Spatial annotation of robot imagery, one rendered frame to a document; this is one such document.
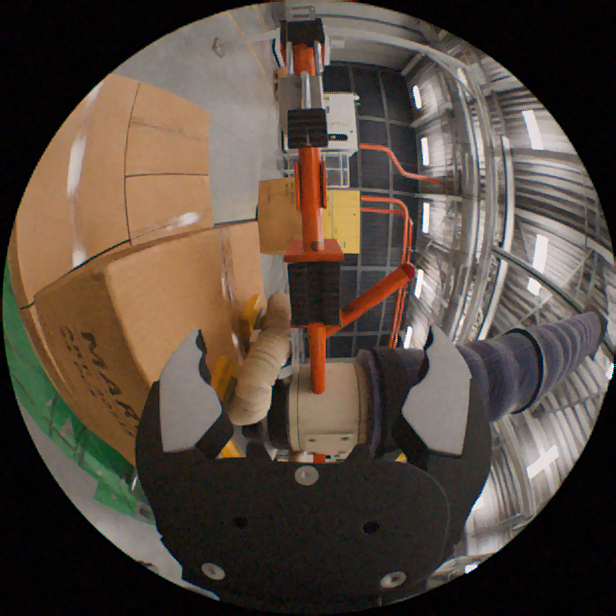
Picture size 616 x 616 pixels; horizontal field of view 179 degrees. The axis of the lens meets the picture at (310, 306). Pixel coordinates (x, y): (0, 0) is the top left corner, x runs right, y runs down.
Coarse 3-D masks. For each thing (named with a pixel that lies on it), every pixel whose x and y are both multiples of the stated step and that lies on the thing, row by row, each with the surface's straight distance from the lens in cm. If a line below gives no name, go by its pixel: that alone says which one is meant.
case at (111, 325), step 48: (192, 240) 24; (240, 240) 39; (48, 288) 34; (96, 288) 18; (144, 288) 18; (192, 288) 24; (240, 288) 38; (48, 336) 48; (96, 336) 22; (144, 336) 18; (240, 336) 37; (96, 384) 31; (144, 384) 19
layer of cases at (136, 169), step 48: (96, 96) 76; (144, 96) 89; (96, 144) 69; (144, 144) 82; (192, 144) 109; (48, 192) 59; (96, 192) 65; (144, 192) 78; (192, 192) 103; (48, 240) 56; (96, 240) 62; (144, 240) 75; (96, 432) 98
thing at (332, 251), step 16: (336, 240) 28; (288, 256) 22; (304, 256) 22; (320, 256) 22; (336, 256) 22; (288, 272) 21; (304, 272) 21; (320, 272) 22; (336, 272) 21; (304, 288) 22; (320, 288) 23; (336, 288) 22; (304, 304) 23; (320, 304) 23; (336, 304) 23; (304, 320) 23; (320, 320) 24; (336, 320) 24
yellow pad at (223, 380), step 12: (228, 360) 29; (216, 372) 27; (228, 372) 29; (216, 384) 26; (228, 384) 29; (228, 396) 28; (228, 408) 28; (240, 432) 32; (252, 432) 32; (228, 444) 29; (240, 444) 32; (228, 456) 32; (240, 456) 34
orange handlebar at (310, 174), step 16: (304, 48) 30; (304, 64) 28; (304, 160) 22; (320, 160) 23; (304, 176) 22; (320, 176) 22; (304, 192) 22; (320, 192) 22; (304, 208) 22; (320, 208) 22; (304, 224) 22; (320, 224) 22; (304, 240) 23; (320, 240) 22; (320, 336) 27; (320, 352) 28; (320, 368) 30; (320, 384) 33
